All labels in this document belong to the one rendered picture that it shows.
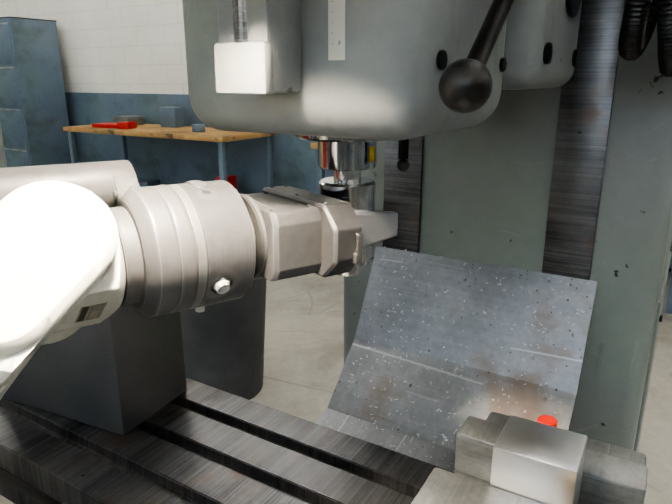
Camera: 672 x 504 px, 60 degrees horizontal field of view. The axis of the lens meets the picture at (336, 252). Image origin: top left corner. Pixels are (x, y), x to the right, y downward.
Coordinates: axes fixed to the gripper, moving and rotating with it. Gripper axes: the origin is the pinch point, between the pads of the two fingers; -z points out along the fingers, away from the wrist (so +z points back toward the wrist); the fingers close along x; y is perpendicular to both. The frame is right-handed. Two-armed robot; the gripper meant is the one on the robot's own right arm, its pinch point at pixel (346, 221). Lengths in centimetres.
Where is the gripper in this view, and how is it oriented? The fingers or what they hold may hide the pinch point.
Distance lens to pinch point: 49.2
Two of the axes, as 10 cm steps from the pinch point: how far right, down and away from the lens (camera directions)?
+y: -0.1, 9.6, 2.8
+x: -5.9, -2.3, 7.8
